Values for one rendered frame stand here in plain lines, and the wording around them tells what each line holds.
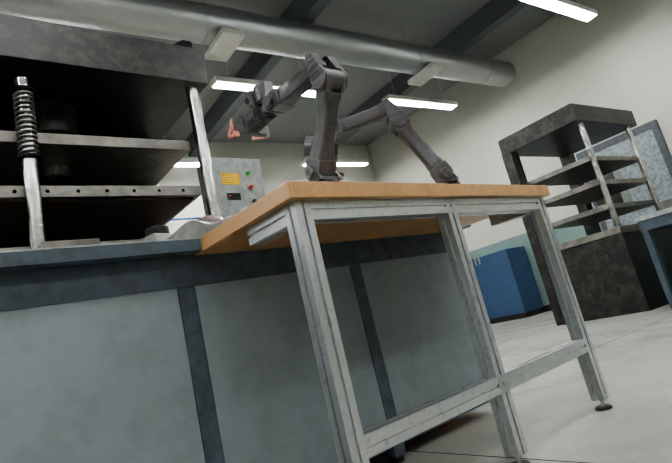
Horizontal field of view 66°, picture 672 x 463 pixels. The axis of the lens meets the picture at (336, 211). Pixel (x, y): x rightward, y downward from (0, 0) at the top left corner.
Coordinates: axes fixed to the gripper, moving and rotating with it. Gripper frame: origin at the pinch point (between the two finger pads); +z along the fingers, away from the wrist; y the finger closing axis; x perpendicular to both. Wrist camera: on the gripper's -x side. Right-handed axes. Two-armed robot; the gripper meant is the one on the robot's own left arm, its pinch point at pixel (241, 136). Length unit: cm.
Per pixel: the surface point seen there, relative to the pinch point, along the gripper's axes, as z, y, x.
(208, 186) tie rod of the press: 67, -21, -8
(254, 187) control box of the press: 78, -54, -12
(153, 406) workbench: -6, 47, 81
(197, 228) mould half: -0.1, 23.5, 33.6
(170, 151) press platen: 78, -10, -31
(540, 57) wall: 154, -688, -268
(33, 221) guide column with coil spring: 71, 54, 6
